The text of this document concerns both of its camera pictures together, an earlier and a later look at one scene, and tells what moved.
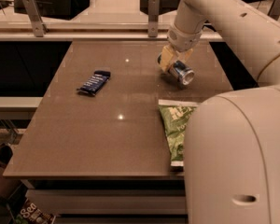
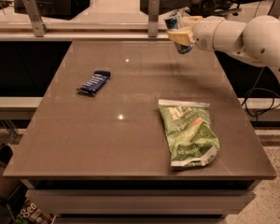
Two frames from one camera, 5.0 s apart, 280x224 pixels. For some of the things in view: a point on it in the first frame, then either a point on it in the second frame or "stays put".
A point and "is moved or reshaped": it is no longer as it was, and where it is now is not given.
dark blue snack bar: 94,82 stays put
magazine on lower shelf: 31,214 stays put
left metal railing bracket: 34,14 stays put
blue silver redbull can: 184,73 is moved or reshaped
